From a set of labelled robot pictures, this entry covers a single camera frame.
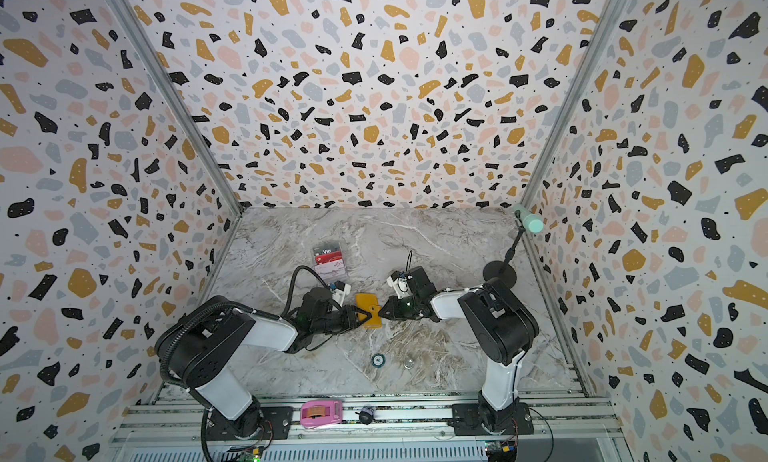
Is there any green circuit board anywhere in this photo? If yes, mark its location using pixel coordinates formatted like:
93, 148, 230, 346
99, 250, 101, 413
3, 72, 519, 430
237, 446, 265, 462

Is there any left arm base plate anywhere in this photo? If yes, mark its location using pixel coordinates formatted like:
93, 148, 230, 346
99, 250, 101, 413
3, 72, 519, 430
202, 403, 293, 442

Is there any right circuit board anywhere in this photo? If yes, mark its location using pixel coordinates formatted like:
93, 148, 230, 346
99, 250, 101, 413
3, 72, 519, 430
485, 439, 518, 462

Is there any yellow leather card holder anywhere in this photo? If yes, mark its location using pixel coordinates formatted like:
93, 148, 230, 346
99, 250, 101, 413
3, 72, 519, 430
355, 293, 383, 329

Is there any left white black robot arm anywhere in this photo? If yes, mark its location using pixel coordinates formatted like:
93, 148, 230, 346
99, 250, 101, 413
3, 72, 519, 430
155, 287, 373, 439

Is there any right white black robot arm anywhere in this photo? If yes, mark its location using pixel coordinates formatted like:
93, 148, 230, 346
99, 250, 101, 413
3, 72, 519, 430
379, 261, 539, 433

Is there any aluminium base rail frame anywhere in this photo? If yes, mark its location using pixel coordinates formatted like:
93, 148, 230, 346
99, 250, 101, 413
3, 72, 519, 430
104, 391, 633, 461

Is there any black microphone stand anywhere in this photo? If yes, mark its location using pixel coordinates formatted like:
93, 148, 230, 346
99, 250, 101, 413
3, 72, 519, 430
483, 225, 525, 289

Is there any pink tape dispenser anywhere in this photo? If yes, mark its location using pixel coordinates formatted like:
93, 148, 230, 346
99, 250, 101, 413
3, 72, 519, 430
300, 399, 343, 429

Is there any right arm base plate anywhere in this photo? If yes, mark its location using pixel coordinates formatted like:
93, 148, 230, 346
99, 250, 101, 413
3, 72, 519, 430
448, 401, 534, 437

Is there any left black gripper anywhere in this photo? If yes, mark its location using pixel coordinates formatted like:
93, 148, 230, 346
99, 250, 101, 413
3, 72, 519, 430
314, 305, 375, 336

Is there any clear acrylic card box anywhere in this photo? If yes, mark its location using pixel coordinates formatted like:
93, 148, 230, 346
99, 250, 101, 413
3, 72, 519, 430
312, 241, 347, 284

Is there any small black knob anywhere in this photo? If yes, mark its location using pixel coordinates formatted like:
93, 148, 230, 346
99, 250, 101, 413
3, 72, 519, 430
356, 405, 375, 425

